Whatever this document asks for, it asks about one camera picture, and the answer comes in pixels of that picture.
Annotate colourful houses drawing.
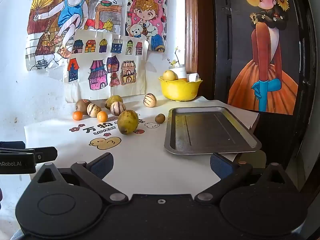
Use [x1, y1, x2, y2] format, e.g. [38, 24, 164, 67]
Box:
[63, 29, 150, 103]

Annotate small green pear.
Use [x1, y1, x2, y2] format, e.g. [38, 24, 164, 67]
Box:
[105, 95, 123, 110]

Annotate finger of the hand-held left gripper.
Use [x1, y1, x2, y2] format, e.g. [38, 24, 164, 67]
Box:
[0, 141, 58, 165]

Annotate girl with bear drawing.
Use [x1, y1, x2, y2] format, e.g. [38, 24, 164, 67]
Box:
[124, 0, 169, 53]

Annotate metal baking tray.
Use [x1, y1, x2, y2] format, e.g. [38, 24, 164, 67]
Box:
[164, 106, 262, 155]

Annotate black door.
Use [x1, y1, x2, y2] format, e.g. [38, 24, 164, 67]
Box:
[211, 0, 318, 170]

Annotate orange dress wall poster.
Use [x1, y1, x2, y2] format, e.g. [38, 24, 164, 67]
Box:
[227, 0, 300, 115]

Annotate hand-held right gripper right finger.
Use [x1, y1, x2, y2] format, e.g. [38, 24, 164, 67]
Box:
[195, 152, 296, 204]

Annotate large green pear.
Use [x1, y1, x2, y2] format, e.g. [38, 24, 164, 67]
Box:
[117, 110, 139, 135]

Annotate yellow flower twig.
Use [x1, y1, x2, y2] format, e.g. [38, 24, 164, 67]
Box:
[167, 47, 181, 67]

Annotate brown kiwi with sticker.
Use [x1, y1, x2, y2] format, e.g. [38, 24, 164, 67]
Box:
[76, 99, 92, 115]

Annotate yellow plastic bowl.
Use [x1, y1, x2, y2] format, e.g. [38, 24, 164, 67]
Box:
[158, 77, 203, 102]

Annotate yellow pear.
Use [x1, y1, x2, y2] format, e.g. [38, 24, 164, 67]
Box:
[163, 70, 178, 81]

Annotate boy with fan drawing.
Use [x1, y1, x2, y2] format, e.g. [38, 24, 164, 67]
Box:
[25, 0, 125, 72]

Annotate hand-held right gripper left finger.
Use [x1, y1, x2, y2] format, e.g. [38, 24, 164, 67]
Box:
[30, 152, 128, 204]

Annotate white jar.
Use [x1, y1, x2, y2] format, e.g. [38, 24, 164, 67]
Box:
[170, 65, 187, 79]

